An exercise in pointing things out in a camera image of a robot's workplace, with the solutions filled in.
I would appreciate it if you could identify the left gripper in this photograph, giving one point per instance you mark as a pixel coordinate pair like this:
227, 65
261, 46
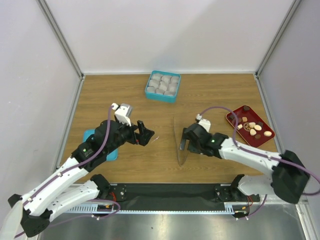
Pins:
144, 135

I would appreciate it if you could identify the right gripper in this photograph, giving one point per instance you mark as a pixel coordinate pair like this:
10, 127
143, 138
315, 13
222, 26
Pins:
184, 137

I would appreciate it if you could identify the metal tongs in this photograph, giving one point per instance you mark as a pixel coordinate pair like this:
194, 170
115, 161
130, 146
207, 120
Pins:
181, 155

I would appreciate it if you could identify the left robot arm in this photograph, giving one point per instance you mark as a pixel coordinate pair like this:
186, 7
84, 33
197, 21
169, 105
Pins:
52, 197

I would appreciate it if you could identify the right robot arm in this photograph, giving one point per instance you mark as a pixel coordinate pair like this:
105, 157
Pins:
283, 174

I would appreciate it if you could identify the teal chocolate box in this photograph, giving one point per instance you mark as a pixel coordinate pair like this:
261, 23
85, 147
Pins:
163, 86

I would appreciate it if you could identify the red chocolate tray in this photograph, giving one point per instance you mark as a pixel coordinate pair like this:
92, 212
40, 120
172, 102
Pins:
252, 123

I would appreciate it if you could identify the white oval chocolate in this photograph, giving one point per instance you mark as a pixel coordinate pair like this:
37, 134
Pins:
252, 132

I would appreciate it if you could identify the beige oval chocolate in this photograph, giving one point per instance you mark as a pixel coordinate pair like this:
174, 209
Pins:
267, 133

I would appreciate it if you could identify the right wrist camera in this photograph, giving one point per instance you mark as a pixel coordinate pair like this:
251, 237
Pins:
206, 124

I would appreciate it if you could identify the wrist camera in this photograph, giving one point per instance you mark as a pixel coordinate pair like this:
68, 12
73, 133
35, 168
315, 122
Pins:
123, 113
206, 124

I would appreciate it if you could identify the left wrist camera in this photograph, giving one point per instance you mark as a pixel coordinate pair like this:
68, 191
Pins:
123, 113

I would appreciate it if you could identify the slotted cable duct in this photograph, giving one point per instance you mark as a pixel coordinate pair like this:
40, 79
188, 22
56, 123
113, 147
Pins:
162, 207

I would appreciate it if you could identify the left aluminium frame post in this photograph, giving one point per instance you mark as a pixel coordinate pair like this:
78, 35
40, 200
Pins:
49, 16

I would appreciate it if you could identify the aluminium frame post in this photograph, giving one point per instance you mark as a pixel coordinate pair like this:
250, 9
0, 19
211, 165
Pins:
49, 16
281, 30

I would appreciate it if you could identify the right aluminium frame post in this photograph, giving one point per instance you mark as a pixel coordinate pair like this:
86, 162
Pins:
281, 30

